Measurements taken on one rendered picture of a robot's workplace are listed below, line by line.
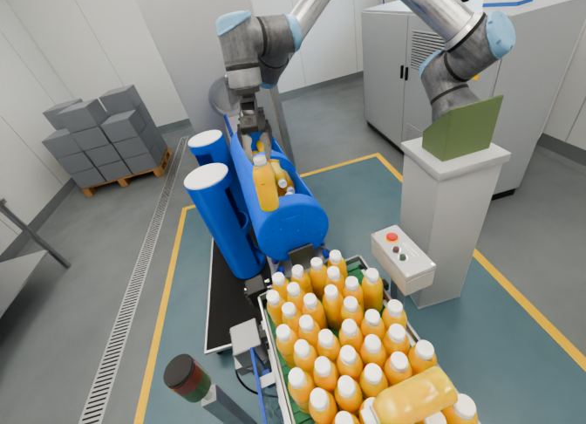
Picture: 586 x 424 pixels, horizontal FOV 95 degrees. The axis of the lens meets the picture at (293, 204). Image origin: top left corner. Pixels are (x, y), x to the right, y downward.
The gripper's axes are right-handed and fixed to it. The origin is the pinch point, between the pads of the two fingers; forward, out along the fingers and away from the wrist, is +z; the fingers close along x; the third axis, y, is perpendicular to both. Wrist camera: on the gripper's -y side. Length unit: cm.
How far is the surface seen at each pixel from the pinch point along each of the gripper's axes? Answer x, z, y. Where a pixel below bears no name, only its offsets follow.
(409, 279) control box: -38, 36, -23
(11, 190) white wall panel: 337, 77, 260
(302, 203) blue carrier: -11.4, 20.0, 4.4
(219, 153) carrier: 41, 33, 132
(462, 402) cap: -36, 41, -53
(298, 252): -7.6, 39.0, 1.6
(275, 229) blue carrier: -0.7, 28.0, 3.2
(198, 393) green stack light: 19, 34, -46
